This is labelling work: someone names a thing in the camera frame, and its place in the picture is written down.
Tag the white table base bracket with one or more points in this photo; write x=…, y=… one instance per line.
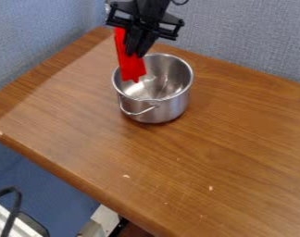
x=102, y=224

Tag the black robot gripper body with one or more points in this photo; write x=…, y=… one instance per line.
x=142, y=16

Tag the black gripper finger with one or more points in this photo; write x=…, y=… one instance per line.
x=146, y=41
x=132, y=41

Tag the red plastic block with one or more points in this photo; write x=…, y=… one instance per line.
x=132, y=65

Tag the metal pot with handle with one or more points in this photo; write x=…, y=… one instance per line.
x=158, y=98

